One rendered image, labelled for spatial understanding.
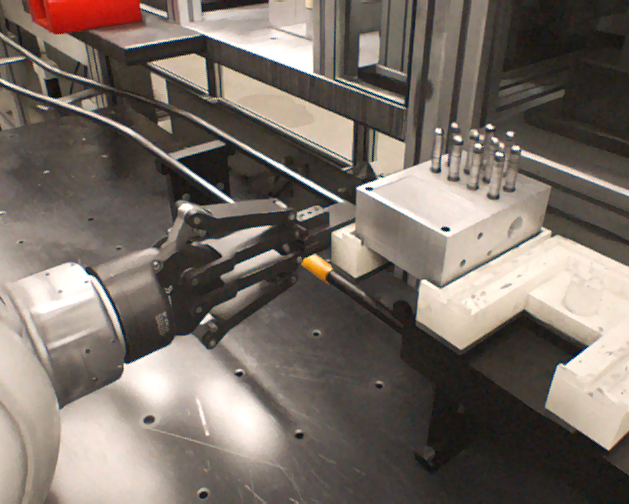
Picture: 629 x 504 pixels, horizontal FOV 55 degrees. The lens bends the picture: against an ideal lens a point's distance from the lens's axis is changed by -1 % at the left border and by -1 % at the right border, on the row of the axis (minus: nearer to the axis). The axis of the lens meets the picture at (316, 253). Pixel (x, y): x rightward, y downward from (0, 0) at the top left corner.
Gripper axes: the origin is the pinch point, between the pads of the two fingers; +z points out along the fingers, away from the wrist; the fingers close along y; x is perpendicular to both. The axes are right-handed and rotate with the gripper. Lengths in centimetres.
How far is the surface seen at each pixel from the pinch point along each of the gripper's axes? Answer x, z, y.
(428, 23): 8.6, 20.9, 12.8
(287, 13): 50, 33, 6
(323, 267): 1.5, 1.0, -5.7
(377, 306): -5.9, 1.0, -5.9
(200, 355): 12.4, -7.8, -19.8
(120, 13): 71, 13, 5
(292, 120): 209, 151, -88
